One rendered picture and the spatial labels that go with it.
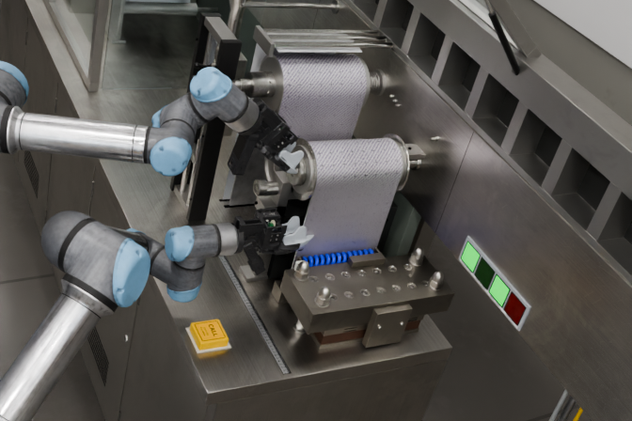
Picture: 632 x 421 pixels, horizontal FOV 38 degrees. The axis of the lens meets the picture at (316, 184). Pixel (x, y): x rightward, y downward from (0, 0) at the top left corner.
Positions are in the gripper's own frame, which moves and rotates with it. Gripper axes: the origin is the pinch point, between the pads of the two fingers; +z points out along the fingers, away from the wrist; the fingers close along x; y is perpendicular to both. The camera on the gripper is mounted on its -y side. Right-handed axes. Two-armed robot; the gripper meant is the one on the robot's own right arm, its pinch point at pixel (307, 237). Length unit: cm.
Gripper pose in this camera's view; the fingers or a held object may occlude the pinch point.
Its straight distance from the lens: 224.0
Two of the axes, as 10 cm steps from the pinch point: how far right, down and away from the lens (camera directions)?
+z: 8.8, -0.7, 4.8
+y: 2.3, -8.1, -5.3
